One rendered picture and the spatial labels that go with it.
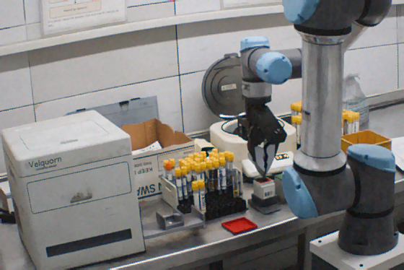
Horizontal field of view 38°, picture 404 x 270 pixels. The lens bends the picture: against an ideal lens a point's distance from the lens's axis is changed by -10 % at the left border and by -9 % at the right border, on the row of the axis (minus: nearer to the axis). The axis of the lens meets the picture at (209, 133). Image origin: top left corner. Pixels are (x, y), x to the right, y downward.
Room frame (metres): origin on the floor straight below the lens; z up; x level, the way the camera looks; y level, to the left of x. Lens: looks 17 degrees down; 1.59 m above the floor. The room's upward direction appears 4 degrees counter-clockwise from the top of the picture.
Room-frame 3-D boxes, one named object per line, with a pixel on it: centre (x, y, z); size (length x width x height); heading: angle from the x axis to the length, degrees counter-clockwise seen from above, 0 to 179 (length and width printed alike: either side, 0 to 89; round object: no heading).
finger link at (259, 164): (1.59, -0.11, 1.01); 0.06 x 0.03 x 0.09; 26
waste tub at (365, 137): (1.79, -0.48, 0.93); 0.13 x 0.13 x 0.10; 22
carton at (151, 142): (1.81, 0.21, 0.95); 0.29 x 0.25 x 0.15; 26
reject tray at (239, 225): (1.47, -0.06, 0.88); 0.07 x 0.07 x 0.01; 26
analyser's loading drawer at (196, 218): (1.42, 0.13, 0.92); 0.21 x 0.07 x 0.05; 116
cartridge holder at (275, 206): (1.58, -0.14, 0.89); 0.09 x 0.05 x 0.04; 26
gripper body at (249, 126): (1.60, -0.13, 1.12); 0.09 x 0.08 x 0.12; 26
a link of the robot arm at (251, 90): (1.59, -0.13, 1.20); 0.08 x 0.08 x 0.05
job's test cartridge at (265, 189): (1.58, -0.14, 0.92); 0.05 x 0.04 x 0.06; 26
